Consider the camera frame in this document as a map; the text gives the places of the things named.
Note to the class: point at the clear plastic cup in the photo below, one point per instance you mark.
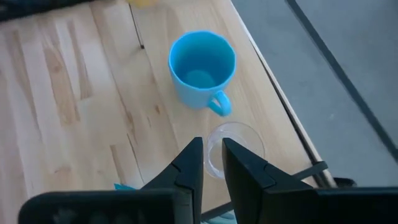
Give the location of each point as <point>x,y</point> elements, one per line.
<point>239,137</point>

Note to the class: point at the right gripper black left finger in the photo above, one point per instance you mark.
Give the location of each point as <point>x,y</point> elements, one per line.
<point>186,180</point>

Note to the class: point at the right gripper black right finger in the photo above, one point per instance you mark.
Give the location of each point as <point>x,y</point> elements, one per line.
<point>248,183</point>

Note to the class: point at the yellow cup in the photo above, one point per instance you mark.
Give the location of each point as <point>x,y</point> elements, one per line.
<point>141,2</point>

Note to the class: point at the blue mug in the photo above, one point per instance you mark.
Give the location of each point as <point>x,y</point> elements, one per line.
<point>202,68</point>

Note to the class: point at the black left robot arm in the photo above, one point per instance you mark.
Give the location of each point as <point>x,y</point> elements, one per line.
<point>28,7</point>

